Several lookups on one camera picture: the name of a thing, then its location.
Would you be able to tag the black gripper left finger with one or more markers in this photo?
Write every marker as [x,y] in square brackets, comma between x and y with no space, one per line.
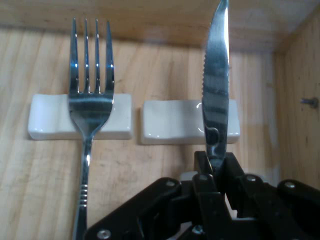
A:
[150,212]

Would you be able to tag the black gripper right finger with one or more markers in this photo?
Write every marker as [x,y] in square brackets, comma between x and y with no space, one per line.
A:
[275,212]

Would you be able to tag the silver table knife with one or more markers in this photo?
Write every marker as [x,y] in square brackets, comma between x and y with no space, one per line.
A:
[216,100]

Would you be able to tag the white ceramic cutlery rest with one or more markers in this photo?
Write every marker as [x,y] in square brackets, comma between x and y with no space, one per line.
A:
[47,117]
[172,122]

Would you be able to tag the metal screw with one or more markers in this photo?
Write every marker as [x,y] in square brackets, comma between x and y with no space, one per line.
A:
[310,102]

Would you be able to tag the silver fork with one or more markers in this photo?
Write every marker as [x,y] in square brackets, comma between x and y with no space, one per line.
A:
[88,112]

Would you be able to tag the light wooden drawer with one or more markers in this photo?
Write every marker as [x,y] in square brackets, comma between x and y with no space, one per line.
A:
[155,62]

